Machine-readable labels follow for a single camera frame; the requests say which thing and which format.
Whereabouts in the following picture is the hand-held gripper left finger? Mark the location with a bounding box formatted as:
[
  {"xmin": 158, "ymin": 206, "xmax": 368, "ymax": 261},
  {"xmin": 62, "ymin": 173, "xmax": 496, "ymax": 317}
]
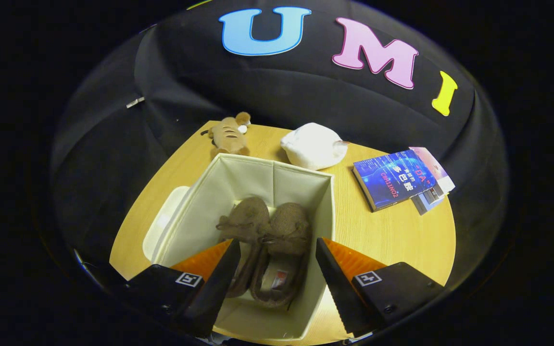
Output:
[{"xmin": 123, "ymin": 238, "xmax": 242, "ymax": 339}]

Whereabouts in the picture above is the pink cover book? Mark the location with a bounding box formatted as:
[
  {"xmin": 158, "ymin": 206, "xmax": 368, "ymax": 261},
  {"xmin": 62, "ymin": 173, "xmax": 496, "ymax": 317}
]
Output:
[{"xmin": 409, "ymin": 146, "xmax": 456, "ymax": 195}]

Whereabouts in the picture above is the dark blue book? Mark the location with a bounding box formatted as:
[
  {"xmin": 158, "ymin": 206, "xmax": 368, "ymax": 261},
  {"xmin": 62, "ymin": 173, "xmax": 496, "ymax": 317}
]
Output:
[{"xmin": 353, "ymin": 149, "xmax": 439, "ymax": 213}]

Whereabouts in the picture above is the grey fabric storage box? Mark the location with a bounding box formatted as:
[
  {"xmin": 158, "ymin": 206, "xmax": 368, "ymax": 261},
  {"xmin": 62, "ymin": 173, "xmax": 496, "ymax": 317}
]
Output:
[{"xmin": 150, "ymin": 153, "xmax": 336, "ymax": 342}]

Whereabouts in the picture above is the brown striped plush toy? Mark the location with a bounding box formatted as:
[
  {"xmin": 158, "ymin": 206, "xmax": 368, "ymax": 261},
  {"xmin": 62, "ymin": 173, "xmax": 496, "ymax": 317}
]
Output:
[{"xmin": 200, "ymin": 111, "xmax": 252, "ymax": 158}]

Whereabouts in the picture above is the brown fuzzy shoe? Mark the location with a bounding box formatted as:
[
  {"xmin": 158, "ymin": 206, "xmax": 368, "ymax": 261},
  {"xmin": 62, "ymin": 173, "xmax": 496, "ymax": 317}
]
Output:
[
  {"xmin": 251, "ymin": 202, "xmax": 312, "ymax": 309},
  {"xmin": 215, "ymin": 196, "xmax": 271, "ymax": 299}
]

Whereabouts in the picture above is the light blue book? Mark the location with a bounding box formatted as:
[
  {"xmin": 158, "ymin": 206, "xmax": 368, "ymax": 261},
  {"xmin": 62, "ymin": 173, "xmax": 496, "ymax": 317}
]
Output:
[{"xmin": 411, "ymin": 192, "xmax": 439, "ymax": 216}]

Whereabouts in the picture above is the white book red spine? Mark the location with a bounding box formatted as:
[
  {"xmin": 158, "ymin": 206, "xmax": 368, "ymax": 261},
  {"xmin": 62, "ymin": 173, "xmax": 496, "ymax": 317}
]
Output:
[{"xmin": 424, "ymin": 185, "xmax": 447, "ymax": 205}]

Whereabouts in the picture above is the cream storage box lid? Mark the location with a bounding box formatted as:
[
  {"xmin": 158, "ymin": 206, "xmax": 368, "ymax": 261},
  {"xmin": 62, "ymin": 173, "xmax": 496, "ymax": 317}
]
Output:
[{"xmin": 141, "ymin": 185, "xmax": 191, "ymax": 262}]

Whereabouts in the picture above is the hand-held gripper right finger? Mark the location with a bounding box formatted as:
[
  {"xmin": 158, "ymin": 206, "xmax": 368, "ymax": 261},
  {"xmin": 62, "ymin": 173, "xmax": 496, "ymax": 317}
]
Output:
[{"xmin": 315, "ymin": 237, "xmax": 446, "ymax": 338}]

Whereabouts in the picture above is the white plush toy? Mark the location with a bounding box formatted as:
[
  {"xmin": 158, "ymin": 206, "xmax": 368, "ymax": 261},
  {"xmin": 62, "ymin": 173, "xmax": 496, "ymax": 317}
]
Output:
[{"xmin": 280, "ymin": 122, "xmax": 350, "ymax": 171}]

